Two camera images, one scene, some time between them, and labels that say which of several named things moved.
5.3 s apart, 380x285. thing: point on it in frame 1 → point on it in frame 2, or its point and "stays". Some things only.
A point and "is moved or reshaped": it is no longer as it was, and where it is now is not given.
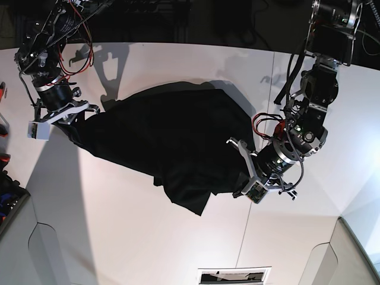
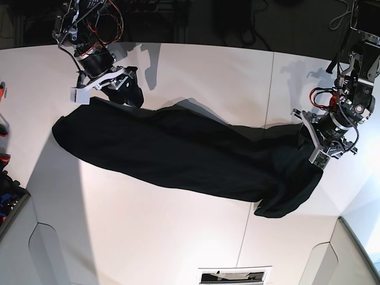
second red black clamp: [4, 158] stays
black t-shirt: [190, 137] is moved or reshaped
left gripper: [65, 114] → [123, 78]
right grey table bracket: [321, 268] stays
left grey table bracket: [46, 253] stays
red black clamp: [4, 126] stays
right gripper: [250, 170] → [311, 121]
